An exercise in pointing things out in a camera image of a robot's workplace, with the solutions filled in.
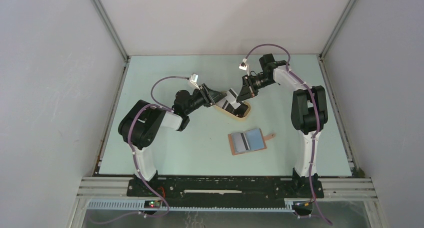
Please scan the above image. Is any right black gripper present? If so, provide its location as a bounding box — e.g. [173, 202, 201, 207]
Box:
[236, 74, 276, 103]

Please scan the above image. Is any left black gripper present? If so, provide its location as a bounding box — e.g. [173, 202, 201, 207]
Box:
[184, 84, 227, 115]

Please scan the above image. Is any beige oval card tray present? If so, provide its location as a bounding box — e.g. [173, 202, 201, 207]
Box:
[214, 101, 251, 121]

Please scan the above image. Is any brown leather card holder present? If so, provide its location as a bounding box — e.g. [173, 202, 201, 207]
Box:
[228, 128, 276, 155]

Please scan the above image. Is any white card black stripe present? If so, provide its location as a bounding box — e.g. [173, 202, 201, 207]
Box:
[230, 132, 250, 154]

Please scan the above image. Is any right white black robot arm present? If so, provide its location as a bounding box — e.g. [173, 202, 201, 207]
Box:
[237, 54, 328, 197]

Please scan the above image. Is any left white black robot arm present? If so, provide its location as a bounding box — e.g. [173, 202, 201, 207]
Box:
[118, 84, 227, 196]

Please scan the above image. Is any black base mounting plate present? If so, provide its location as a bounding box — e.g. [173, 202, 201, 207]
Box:
[126, 175, 324, 209]

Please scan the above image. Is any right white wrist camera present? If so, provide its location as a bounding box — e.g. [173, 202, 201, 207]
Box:
[238, 58, 250, 75]

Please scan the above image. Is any aluminium frame rail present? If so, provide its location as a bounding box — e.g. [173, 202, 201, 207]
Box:
[77, 175, 377, 213]

